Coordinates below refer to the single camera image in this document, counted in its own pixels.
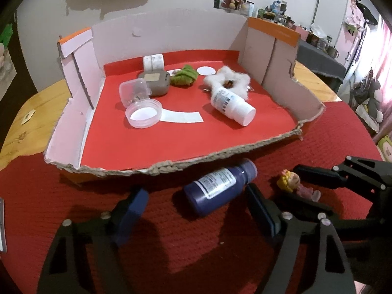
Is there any small paper tag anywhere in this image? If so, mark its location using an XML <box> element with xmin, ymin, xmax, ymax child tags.
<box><xmin>22</xmin><ymin>109</ymin><xmax>37</xmax><ymax>125</ymax></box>

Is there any white flat device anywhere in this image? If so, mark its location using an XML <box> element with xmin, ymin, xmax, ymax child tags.
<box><xmin>0</xmin><ymin>197</ymin><xmax>7</xmax><ymax>253</ymax></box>

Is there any white cabinet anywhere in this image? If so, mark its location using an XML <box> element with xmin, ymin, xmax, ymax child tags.
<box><xmin>312</xmin><ymin>0</ymin><xmax>350</xmax><ymax>36</ymax></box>

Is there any dark brown door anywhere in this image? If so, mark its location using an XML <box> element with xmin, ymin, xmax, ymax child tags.
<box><xmin>0</xmin><ymin>6</ymin><xmax>19</xmax><ymax>98</ymax></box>

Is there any orange cardboard box red bottom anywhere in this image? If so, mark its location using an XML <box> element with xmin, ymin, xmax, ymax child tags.
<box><xmin>44</xmin><ymin>8</ymin><xmax>327</xmax><ymax>184</ymax></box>

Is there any small doll figure yellow hair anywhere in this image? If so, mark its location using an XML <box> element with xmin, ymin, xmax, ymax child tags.
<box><xmin>276</xmin><ymin>170</ymin><xmax>321</xmax><ymax>202</ymax></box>

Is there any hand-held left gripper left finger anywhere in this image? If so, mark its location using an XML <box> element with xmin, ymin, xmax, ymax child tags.
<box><xmin>40</xmin><ymin>188</ymin><xmax>149</xmax><ymax>294</ymax></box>

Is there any dark blue bottle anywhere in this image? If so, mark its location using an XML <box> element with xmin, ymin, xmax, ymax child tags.
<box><xmin>183</xmin><ymin>158</ymin><xmax>258</xmax><ymax>216</ymax></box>

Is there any white round jar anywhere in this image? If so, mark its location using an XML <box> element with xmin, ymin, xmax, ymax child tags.
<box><xmin>143</xmin><ymin>54</ymin><xmax>165</xmax><ymax>72</ymax></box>

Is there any small clear plastic container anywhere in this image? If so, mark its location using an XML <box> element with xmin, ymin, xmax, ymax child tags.
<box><xmin>119</xmin><ymin>78</ymin><xmax>151</xmax><ymax>108</ymax></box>

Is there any white fluffy ring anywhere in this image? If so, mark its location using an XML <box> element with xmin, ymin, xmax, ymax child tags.
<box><xmin>204</xmin><ymin>66</ymin><xmax>252</xmax><ymax>100</ymax></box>

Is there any row of small containers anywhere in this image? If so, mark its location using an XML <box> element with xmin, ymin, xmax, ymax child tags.
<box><xmin>257</xmin><ymin>0</ymin><xmax>340</xmax><ymax>57</ymax></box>

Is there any green plush toy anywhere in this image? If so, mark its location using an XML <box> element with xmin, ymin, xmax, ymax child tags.
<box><xmin>0</xmin><ymin>23</ymin><xmax>14</xmax><ymax>49</ymax></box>

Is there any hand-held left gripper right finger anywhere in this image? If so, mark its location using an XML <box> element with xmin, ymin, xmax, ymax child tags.
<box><xmin>245</xmin><ymin>183</ymin><xmax>357</xmax><ymax>294</ymax></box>

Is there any green fluffy scrunchie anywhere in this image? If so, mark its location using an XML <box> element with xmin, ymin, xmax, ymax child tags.
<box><xmin>170</xmin><ymin>64</ymin><xmax>198</xmax><ymax>87</ymax></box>

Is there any white pill bottle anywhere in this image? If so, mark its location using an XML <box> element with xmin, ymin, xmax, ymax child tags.
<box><xmin>210</xmin><ymin>86</ymin><xmax>256</xmax><ymax>127</ymax></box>

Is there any dark grey covered table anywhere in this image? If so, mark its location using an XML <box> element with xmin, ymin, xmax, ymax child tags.
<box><xmin>295</xmin><ymin>41</ymin><xmax>346</xmax><ymax>80</ymax></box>

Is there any clear round plastic lid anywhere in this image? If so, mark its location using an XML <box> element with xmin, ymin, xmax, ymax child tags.
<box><xmin>125</xmin><ymin>98</ymin><xmax>163</xmax><ymax>128</ymax></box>

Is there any pile of plush toys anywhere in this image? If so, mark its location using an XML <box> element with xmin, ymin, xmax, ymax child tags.
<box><xmin>352</xmin><ymin>67</ymin><xmax>392</xmax><ymax>160</ymax></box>

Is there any red knitted cloth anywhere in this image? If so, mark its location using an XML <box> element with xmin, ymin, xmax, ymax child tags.
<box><xmin>0</xmin><ymin>101</ymin><xmax>386</xmax><ymax>294</ymax></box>

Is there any grey square case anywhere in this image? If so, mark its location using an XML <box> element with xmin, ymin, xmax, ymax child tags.
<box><xmin>137</xmin><ymin>70</ymin><xmax>171</xmax><ymax>96</ymax></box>

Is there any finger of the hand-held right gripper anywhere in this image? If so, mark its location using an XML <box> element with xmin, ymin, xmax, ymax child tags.
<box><xmin>293</xmin><ymin>156</ymin><xmax>392</xmax><ymax>196</ymax></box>
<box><xmin>276</xmin><ymin>191</ymin><xmax>377</xmax><ymax>242</ymax></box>

